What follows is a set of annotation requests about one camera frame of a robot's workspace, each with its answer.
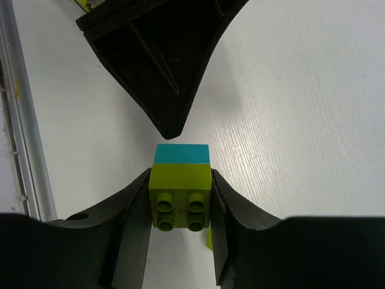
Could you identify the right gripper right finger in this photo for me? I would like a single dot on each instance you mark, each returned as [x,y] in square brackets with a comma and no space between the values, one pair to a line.
[254,249]

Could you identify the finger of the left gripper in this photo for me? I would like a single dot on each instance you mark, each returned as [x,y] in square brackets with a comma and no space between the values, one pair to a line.
[158,50]

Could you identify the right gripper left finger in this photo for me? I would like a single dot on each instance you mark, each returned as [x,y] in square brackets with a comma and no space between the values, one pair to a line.
[104,246]

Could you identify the lime green lego plate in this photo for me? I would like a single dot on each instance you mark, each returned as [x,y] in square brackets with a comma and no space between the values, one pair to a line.
[88,5]

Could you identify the green and teal lego stack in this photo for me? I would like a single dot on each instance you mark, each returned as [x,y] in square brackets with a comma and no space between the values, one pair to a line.
[180,187]

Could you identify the aluminium table rail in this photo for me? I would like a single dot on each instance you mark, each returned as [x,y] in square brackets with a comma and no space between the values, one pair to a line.
[27,148]

